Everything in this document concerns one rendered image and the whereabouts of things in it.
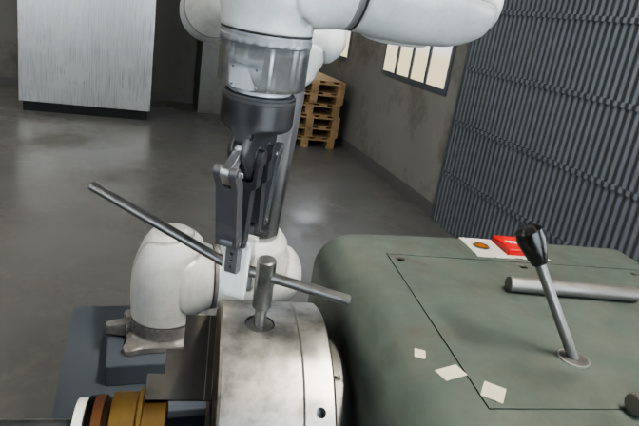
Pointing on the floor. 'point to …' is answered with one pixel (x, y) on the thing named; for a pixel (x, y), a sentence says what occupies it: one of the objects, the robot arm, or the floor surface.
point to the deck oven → (87, 29)
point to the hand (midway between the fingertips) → (239, 264)
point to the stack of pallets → (318, 131)
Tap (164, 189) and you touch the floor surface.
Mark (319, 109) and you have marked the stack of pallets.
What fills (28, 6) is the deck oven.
